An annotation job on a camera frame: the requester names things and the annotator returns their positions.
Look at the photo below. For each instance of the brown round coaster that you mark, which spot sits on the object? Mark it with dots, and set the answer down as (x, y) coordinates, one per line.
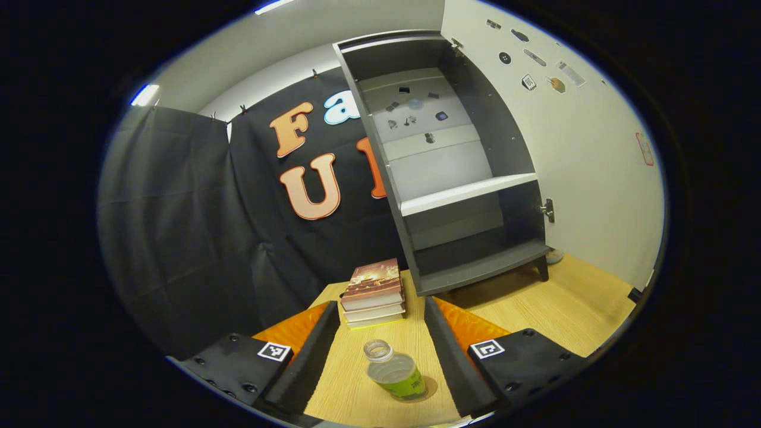
(431, 389)

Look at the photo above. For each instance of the beige cabinet door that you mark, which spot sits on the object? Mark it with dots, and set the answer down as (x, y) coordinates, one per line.
(594, 148)

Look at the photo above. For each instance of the white cabinet shelf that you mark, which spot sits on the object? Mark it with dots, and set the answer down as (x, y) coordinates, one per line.
(464, 193)

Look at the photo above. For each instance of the clear bottle with green label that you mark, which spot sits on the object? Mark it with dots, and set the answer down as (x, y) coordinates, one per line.
(401, 377)

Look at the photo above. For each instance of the black backdrop cloth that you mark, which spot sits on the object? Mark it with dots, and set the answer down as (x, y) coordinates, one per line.
(178, 238)

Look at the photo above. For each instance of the white round jar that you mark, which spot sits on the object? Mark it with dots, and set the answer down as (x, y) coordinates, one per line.
(556, 257)

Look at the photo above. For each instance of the book with yellow edge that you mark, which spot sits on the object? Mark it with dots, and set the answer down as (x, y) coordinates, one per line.
(377, 324)

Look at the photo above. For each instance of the white book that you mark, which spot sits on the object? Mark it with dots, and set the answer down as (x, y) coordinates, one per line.
(374, 313)

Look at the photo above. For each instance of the ceiling light panel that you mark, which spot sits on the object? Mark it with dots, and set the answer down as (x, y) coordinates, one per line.
(274, 6)
(145, 95)

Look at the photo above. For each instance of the metal cabinet door hinge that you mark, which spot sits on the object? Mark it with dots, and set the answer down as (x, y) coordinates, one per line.
(456, 44)
(548, 209)

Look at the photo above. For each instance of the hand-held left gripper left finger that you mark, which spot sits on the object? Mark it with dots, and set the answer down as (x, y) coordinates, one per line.
(309, 362)

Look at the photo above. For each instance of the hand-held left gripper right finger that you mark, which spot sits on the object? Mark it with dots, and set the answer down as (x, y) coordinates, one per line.
(455, 368)

